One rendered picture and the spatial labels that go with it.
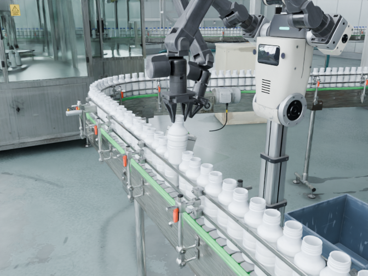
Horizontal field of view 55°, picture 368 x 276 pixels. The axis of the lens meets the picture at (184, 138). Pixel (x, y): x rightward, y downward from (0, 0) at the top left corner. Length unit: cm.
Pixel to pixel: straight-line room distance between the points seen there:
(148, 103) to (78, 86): 173
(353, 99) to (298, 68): 192
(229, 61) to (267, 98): 368
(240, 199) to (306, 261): 23
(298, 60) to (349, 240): 75
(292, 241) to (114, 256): 197
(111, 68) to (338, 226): 547
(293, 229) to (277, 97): 92
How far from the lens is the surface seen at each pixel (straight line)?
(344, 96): 345
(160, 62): 108
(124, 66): 657
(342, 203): 149
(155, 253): 263
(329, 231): 151
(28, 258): 280
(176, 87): 112
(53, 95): 441
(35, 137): 451
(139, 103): 283
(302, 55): 162
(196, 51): 152
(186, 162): 115
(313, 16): 141
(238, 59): 535
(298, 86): 165
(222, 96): 279
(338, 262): 73
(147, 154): 141
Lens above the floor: 158
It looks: 19 degrees down
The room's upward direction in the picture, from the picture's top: straight up
